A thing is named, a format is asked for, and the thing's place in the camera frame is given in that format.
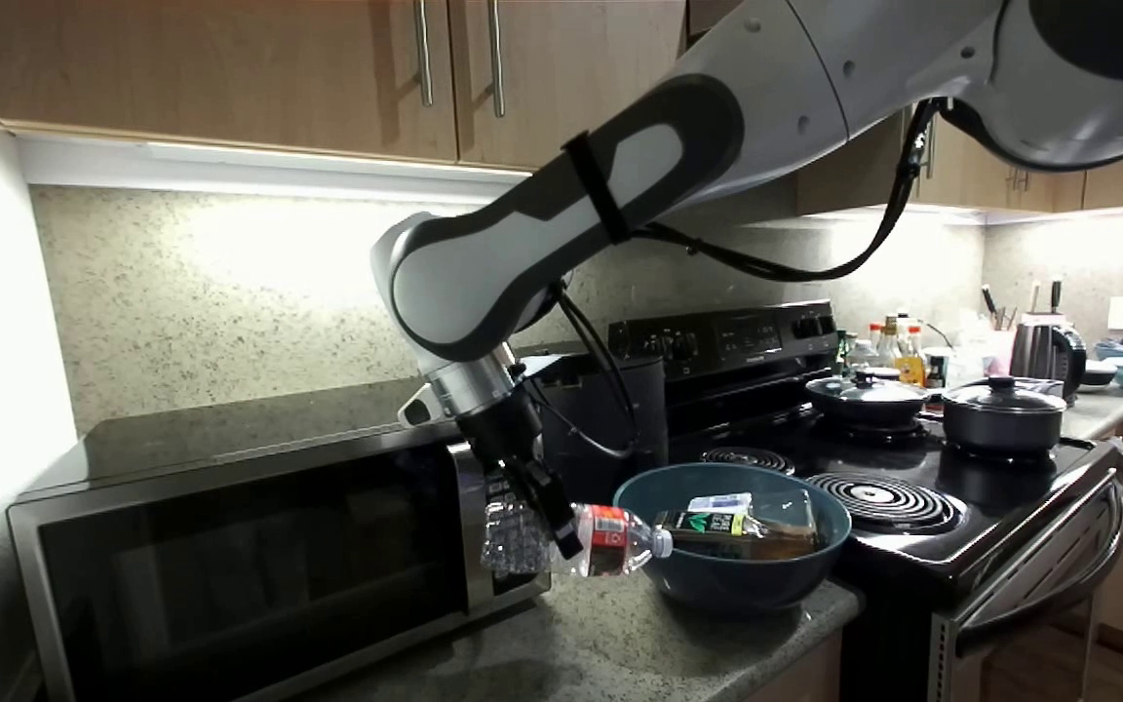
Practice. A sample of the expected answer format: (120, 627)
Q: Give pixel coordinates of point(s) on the narrow wooden upper cabinet door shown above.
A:
(546, 65)

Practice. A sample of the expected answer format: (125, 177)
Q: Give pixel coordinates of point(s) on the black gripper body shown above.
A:
(503, 448)

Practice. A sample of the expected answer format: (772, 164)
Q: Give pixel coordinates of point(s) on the under-cabinet light strip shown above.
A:
(262, 174)

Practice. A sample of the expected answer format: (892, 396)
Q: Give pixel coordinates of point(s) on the stainless steel microwave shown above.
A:
(252, 572)

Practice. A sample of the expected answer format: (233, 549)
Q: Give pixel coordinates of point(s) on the small black coil burner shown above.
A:
(746, 456)

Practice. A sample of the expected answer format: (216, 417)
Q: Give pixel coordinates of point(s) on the black pan with glass lid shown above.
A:
(869, 396)

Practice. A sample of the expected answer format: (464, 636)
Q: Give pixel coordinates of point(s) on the wide wooden upper cabinet door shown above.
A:
(197, 65)

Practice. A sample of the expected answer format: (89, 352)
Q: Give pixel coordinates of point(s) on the black electric stove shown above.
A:
(1004, 520)

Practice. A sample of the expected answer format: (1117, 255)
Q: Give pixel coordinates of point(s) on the wooden lower cabinet door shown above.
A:
(802, 668)

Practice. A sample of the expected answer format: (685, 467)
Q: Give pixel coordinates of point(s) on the wooden upper cabinets beyond hood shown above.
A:
(978, 177)

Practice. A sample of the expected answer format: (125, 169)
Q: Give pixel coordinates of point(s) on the yellow oil bottle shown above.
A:
(913, 356)

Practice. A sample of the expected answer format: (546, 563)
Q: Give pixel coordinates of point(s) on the small condiment bottle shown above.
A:
(878, 343)

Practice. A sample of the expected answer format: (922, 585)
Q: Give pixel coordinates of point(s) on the steel electric kettle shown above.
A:
(1041, 352)

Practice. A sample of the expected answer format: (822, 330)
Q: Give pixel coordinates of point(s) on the bagged food packet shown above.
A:
(794, 520)

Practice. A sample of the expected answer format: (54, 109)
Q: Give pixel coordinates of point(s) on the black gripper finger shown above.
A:
(536, 532)
(555, 512)

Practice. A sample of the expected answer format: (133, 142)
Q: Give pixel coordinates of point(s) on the black pot with lid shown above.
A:
(1004, 417)

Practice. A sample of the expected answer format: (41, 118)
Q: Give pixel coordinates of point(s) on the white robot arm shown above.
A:
(768, 79)

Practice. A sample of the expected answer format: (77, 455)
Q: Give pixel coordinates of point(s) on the black cylindrical appliance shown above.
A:
(615, 402)

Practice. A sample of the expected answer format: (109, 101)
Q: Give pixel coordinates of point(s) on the blue bowl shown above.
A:
(744, 577)

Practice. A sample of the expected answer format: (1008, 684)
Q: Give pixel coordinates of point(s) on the large black coil burner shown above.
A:
(895, 504)

